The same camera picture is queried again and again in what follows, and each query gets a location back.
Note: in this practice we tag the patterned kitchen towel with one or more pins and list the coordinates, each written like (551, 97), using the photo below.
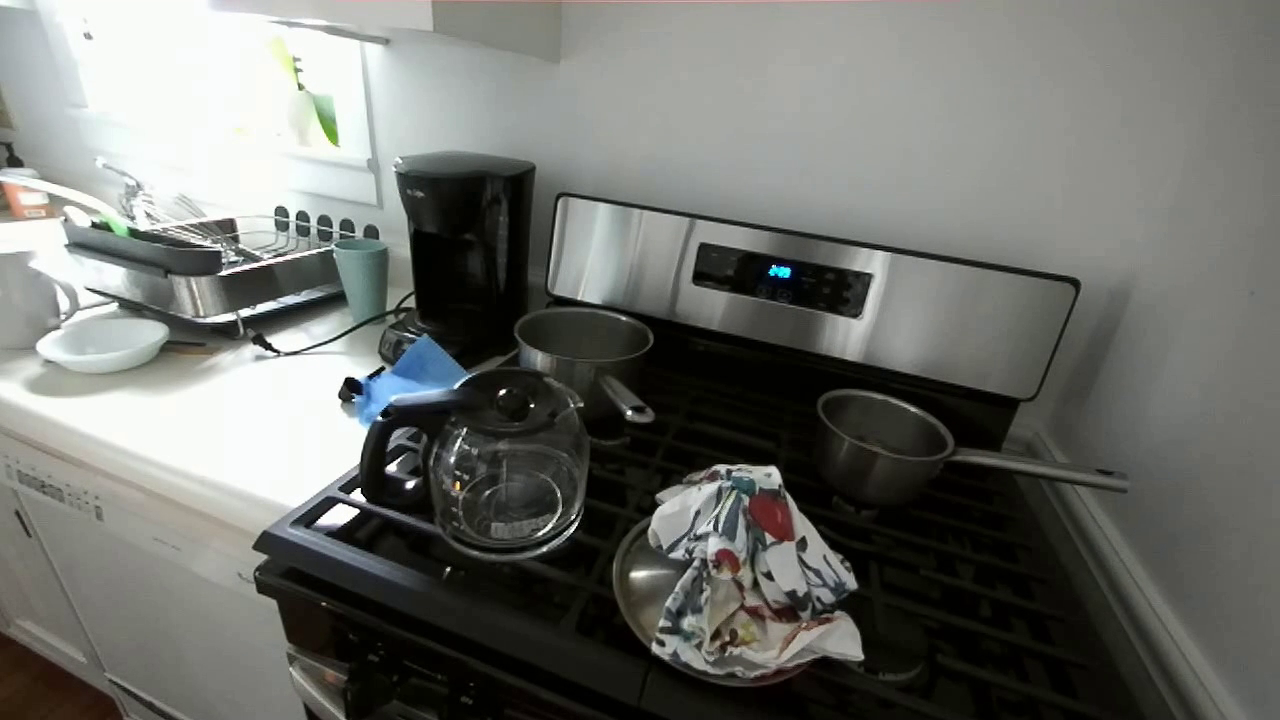
(747, 572)

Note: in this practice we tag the metal dish rack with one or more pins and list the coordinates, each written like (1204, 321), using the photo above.
(202, 285)

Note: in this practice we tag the steel frying pan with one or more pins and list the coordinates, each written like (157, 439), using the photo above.
(641, 585)

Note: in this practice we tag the blue cloth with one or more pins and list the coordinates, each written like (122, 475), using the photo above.
(414, 373)

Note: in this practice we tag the brown object by sink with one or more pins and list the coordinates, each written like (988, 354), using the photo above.
(25, 203)

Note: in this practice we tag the small black object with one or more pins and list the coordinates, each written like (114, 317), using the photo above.
(354, 395)

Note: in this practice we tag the teal cup beside coffee maker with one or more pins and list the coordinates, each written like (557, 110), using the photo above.
(362, 283)

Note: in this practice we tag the white pitcher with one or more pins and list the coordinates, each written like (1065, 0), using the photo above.
(25, 301)

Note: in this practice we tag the black coffee maker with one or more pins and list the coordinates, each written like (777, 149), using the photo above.
(466, 254)

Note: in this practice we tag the white bowl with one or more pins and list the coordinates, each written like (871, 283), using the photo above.
(102, 345)

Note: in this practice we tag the glass coffee carafe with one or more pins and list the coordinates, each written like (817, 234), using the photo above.
(505, 464)

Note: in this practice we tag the black and steel stove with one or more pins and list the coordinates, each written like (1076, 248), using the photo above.
(935, 321)

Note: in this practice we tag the sink faucet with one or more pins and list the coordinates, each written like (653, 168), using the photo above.
(127, 183)

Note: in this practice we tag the white framed window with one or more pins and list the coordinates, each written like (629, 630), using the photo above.
(134, 135)

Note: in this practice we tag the white strip with dark holes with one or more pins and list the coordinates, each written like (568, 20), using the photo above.
(313, 227)

